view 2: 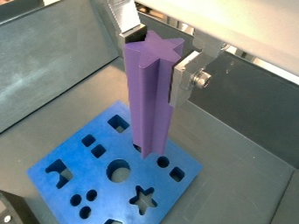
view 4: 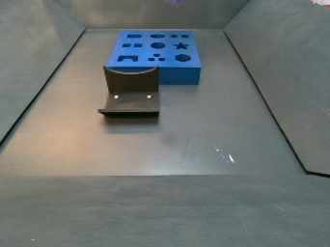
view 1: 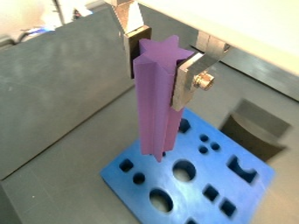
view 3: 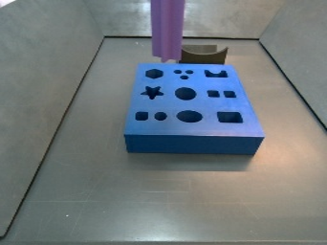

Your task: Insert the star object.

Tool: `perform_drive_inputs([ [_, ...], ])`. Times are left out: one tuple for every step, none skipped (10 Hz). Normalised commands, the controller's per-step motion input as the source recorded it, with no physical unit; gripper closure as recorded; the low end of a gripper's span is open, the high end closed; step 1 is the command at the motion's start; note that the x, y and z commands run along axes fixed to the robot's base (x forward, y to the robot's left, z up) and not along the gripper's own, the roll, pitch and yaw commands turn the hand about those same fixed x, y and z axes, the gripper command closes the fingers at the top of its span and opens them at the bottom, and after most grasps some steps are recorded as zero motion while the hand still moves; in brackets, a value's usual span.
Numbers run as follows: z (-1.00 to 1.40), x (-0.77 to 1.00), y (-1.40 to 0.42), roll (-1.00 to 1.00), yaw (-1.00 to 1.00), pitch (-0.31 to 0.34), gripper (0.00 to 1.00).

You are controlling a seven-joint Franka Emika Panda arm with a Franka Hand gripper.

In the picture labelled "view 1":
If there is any purple star-shaped peg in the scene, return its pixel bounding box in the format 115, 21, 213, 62
133, 35, 192, 162

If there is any blue shape-sorting board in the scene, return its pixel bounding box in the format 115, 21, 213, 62
100, 109, 275, 224

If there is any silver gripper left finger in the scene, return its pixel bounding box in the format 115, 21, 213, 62
104, 0, 152, 78

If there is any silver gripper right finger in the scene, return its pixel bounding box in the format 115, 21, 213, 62
171, 31, 229, 111

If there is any dark curved block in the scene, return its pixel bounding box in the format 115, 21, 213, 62
219, 100, 291, 162

